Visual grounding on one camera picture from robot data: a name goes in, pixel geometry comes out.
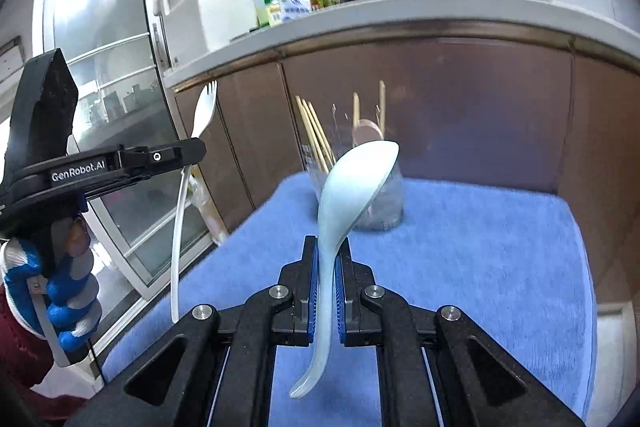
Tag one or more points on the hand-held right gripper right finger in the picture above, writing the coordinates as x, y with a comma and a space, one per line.
341, 307

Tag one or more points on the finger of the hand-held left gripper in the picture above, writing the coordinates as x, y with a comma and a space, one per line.
145, 176
165, 154

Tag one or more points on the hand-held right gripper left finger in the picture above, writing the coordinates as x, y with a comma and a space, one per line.
311, 297

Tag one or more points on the white plastic fork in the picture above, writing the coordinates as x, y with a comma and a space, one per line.
205, 107

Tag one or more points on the light blue plastic spoon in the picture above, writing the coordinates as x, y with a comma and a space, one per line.
350, 187

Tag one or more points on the clear glass jar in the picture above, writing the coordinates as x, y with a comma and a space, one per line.
385, 197

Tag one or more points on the pink plastic spoon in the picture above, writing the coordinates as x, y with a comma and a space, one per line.
367, 132

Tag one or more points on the person's left forearm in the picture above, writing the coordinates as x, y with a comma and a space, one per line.
25, 367

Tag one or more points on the person's left hand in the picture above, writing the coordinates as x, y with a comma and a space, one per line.
70, 277

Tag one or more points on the glass sliding door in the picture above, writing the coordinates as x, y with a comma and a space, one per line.
100, 57

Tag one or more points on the blue fluffy mat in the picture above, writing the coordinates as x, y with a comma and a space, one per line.
475, 257

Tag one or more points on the white plastic container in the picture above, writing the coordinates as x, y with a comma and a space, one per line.
210, 2

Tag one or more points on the white and blue packet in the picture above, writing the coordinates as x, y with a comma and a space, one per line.
292, 7

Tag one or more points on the brown kitchen cabinet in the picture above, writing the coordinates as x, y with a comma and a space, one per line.
475, 107

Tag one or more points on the white kitchen countertop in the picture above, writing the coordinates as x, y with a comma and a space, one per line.
450, 14

